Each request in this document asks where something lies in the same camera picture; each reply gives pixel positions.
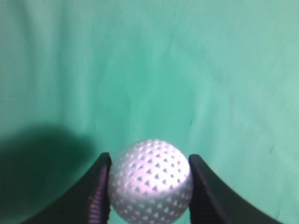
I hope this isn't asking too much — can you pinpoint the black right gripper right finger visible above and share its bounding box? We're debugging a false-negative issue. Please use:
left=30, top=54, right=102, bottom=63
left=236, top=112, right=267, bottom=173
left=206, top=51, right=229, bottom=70
left=189, top=154, right=281, bottom=224

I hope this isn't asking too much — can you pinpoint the green table cloth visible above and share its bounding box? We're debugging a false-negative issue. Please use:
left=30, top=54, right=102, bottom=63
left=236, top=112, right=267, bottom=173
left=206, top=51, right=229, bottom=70
left=0, top=0, right=299, bottom=224

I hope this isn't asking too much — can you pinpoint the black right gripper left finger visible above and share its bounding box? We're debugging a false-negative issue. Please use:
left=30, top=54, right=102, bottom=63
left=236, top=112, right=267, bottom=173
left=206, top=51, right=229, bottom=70
left=24, top=153, right=112, bottom=224

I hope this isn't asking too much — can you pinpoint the white dimpled golf ball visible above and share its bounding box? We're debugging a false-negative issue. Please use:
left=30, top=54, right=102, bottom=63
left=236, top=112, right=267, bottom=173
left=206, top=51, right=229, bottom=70
left=107, top=139, right=193, bottom=224

